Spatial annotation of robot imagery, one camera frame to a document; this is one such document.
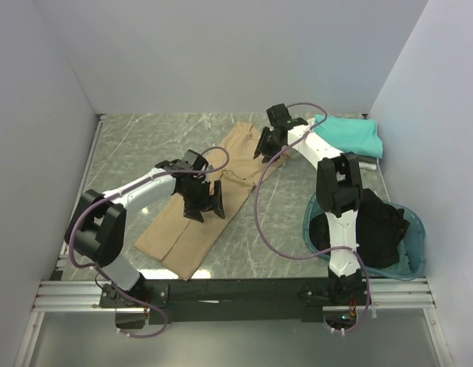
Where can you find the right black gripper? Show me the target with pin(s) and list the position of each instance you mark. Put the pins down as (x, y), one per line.
(268, 142)

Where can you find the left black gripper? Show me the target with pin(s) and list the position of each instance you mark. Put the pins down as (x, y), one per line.
(202, 200)

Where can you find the beige t-shirt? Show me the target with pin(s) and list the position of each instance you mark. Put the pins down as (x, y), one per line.
(181, 244)

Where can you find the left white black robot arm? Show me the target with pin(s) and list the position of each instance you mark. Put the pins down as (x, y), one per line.
(97, 227)

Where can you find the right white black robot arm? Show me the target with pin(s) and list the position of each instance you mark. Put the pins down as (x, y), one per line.
(338, 191)

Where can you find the folded teal t-shirt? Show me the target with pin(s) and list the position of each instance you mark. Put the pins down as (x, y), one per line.
(351, 135)

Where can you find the folded dark grey t-shirt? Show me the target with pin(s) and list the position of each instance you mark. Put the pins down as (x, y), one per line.
(367, 159)

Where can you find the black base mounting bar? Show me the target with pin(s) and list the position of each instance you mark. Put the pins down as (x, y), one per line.
(237, 299)

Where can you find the folded white t-shirt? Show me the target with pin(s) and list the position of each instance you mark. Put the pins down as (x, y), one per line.
(368, 166)

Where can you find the black clothes in basket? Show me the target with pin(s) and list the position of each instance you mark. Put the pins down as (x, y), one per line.
(380, 227)

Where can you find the aluminium rail frame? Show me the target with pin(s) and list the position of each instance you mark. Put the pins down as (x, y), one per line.
(56, 295)

